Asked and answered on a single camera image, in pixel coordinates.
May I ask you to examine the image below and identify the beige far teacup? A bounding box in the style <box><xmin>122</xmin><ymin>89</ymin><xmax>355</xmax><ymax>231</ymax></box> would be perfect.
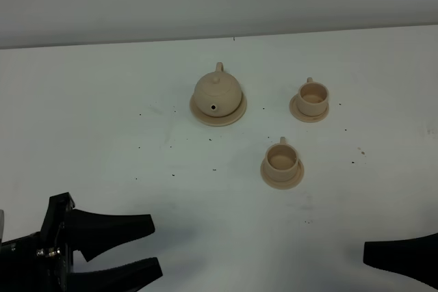
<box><xmin>296</xmin><ymin>77</ymin><xmax>329</xmax><ymax>117</ymax></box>

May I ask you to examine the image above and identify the beige cup saucer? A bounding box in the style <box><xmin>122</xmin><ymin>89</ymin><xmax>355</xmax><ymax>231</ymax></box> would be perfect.
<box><xmin>260</xmin><ymin>159</ymin><xmax>305</xmax><ymax>189</ymax></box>
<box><xmin>289</xmin><ymin>95</ymin><xmax>330</xmax><ymax>123</ymax></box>

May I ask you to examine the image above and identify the beige far cup saucer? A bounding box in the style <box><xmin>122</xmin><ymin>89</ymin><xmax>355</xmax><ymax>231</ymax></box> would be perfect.
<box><xmin>289</xmin><ymin>95</ymin><xmax>330</xmax><ymax>123</ymax></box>

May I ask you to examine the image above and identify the beige teapot saucer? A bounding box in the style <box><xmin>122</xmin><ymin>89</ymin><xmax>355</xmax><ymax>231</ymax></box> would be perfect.
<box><xmin>190</xmin><ymin>94</ymin><xmax>247</xmax><ymax>127</ymax></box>

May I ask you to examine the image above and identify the beige ceramic teapot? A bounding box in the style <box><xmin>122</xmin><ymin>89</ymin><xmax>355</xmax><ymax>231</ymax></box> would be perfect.
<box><xmin>193</xmin><ymin>62</ymin><xmax>243</xmax><ymax>118</ymax></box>

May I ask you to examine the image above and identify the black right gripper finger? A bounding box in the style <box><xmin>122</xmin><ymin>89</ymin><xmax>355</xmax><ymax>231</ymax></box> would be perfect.
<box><xmin>363</xmin><ymin>234</ymin><xmax>437</xmax><ymax>289</ymax></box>

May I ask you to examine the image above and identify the beige near cup saucer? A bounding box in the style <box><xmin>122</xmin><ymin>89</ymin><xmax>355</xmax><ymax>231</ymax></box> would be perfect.
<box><xmin>260</xmin><ymin>159</ymin><xmax>305</xmax><ymax>189</ymax></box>

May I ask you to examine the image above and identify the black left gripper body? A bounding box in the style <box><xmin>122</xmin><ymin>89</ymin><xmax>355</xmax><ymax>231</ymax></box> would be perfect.
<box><xmin>1</xmin><ymin>193</ymin><xmax>75</xmax><ymax>291</ymax></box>

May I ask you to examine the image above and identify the beige teacup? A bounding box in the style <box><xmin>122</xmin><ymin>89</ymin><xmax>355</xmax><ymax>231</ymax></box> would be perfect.
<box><xmin>296</xmin><ymin>77</ymin><xmax>329</xmax><ymax>117</ymax></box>
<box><xmin>263</xmin><ymin>137</ymin><xmax>300</xmax><ymax>183</ymax></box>

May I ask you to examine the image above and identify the beige near teacup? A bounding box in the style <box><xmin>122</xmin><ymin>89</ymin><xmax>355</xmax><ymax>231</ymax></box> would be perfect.
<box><xmin>263</xmin><ymin>137</ymin><xmax>300</xmax><ymax>183</ymax></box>

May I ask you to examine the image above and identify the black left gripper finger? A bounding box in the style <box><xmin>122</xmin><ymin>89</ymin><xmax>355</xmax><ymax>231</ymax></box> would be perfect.
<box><xmin>64</xmin><ymin>209</ymin><xmax>155</xmax><ymax>262</ymax></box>
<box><xmin>68</xmin><ymin>257</ymin><xmax>163</xmax><ymax>292</ymax></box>

